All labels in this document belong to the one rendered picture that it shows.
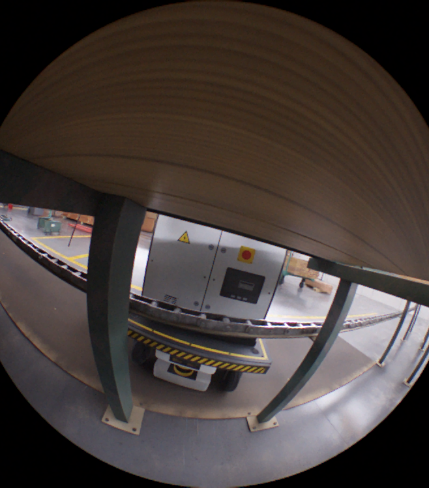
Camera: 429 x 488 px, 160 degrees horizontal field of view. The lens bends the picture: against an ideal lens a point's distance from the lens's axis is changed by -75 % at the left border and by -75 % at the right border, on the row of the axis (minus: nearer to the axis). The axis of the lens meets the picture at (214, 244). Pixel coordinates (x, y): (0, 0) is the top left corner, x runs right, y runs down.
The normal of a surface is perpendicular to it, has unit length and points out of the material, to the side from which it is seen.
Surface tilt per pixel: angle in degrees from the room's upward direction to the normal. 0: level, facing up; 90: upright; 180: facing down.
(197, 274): 90
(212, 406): 0
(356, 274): 90
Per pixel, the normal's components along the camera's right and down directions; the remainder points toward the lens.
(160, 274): -0.07, 0.01
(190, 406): 0.25, -0.97
